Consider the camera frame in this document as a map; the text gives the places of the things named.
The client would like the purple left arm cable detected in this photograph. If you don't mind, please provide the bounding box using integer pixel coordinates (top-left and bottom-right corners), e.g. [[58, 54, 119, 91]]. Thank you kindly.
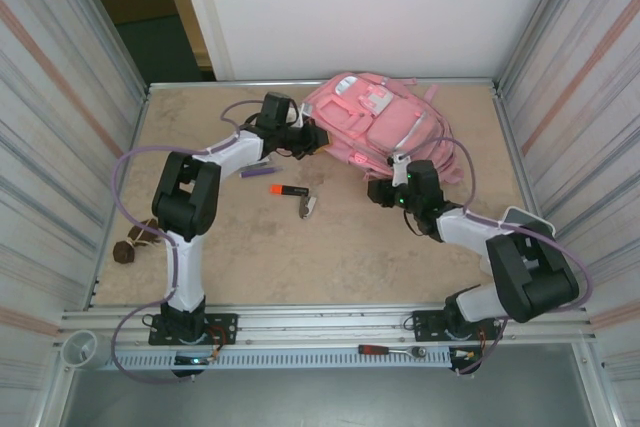
[[112, 99, 301, 384]]

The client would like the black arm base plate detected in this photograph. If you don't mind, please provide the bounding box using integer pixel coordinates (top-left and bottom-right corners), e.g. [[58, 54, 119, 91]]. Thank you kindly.
[[147, 312, 239, 347], [410, 309, 502, 346]]

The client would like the black highlighter with orange cap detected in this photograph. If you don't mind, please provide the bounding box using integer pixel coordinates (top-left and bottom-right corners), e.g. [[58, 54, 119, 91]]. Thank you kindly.
[[269, 184, 312, 198]]

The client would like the small electronics board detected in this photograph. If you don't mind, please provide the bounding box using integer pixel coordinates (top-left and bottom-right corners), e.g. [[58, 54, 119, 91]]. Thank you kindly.
[[173, 352, 216, 367], [449, 346, 484, 366]]

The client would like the purple pen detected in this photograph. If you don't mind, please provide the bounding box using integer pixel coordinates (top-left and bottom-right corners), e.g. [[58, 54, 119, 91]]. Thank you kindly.
[[239, 165, 284, 180]]

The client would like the pink student backpack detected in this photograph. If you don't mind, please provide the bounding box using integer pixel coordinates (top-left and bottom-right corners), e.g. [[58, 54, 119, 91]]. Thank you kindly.
[[299, 72, 464, 187]]

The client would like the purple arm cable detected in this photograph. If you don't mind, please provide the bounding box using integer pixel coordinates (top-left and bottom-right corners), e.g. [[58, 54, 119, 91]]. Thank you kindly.
[[112, 99, 301, 384], [394, 135, 596, 378]]

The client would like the small silver flash drive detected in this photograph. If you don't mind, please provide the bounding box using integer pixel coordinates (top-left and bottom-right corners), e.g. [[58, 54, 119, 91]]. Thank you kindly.
[[297, 195, 320, 221]]

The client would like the ratchet wrench with red handle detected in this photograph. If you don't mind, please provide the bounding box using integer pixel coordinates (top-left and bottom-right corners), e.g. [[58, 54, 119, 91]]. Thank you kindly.
[[357, 344, 429, 359]]

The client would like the white slotted cable duct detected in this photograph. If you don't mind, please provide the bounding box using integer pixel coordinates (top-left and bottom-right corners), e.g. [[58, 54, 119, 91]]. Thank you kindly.
[[107, 349, 454, 368]]

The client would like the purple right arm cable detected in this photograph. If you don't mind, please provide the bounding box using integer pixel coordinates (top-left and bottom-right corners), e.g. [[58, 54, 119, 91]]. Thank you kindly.
[[394, 135, 596, 378]]

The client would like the aluminium mounting rail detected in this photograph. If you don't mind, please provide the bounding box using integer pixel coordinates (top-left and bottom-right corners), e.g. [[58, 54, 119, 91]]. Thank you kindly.
[[58, 302, 599, 346]]

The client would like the white door frame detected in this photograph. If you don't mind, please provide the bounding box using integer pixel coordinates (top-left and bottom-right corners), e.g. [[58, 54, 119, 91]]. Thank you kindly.
[[172, 0, 236, 82]]

